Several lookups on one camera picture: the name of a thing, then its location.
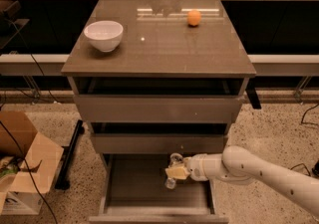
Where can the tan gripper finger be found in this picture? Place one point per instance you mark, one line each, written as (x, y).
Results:
(179, 172)

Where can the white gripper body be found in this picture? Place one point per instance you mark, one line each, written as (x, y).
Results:
(196, 167)

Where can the silver redbull can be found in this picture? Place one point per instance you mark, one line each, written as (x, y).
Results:
(175, 159)

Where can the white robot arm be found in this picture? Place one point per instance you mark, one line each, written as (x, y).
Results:
(237, 165)

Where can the bottom grey open drawer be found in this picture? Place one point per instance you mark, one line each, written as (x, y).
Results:
(135, 194)

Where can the middle grey drawer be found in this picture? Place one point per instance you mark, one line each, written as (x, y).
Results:
(158, 138)

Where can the grey drawer cabinet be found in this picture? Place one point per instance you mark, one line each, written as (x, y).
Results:
(158, 43)

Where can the top grey drawer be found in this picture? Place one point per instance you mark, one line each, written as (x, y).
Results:
(142, 100)

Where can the black table leg right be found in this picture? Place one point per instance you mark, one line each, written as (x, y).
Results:
(252, 95)

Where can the black metal floor bar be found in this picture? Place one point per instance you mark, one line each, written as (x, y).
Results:
(62, 182)

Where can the orange fruit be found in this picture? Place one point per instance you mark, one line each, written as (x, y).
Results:
(193, 18)

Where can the brown cardboard box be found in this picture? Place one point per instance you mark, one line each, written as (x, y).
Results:
(29, 161)

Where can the white ceramic bowl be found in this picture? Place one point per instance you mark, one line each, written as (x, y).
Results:
(105, 36)

